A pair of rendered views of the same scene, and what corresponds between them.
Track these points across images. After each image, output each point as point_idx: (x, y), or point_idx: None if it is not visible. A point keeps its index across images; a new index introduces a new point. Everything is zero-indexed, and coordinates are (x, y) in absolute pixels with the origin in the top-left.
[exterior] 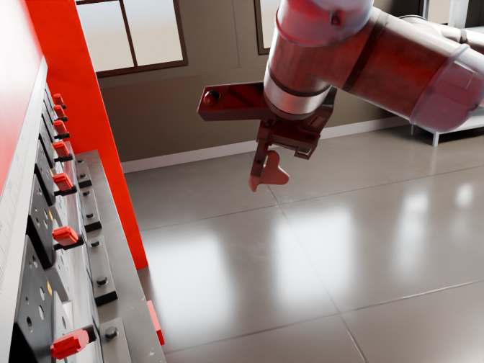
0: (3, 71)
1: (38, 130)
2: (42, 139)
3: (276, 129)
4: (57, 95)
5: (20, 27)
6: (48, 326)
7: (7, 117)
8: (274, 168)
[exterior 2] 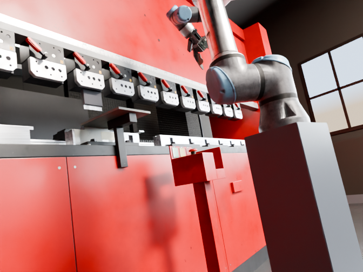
0: (179, 65)
1: (195, 88)
2: (196, 90)
3: (193, 45)
4: None
5: None
6: None
7: (169, 67)
8: (200, 58)
